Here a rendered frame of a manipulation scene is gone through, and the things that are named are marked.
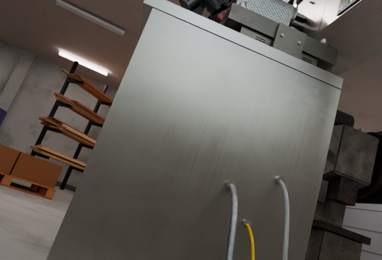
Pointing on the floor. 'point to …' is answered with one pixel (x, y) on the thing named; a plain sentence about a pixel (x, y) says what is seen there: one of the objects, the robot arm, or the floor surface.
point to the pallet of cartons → (28, 172)
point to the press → (345, 190)
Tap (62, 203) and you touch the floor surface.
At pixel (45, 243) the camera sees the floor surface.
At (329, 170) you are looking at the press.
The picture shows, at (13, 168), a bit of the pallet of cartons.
